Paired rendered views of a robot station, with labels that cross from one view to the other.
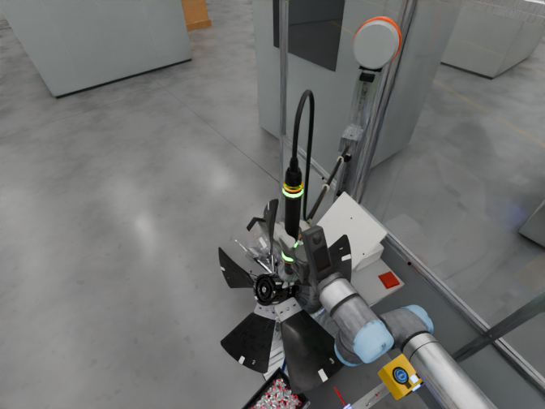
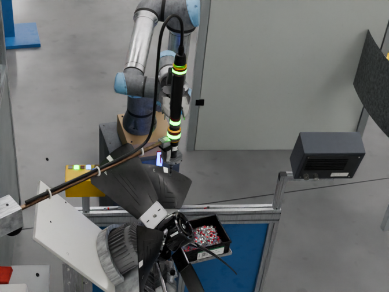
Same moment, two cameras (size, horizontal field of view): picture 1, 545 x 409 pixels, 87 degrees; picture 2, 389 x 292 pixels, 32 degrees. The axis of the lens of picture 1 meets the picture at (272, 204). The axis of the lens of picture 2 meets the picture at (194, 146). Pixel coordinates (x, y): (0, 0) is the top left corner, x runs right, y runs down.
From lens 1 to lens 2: 2.29 m
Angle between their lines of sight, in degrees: 93
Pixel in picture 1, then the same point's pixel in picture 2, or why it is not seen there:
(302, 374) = (180, 179)
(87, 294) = not seen: outside the picture
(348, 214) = (50, 226)
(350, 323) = not seen: hidden behind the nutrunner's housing
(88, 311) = not seen: outside the picture
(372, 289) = (28, 277)
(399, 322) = (136, 76)
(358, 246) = (63, 208)
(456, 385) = (141, 44)
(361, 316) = (169, 58)
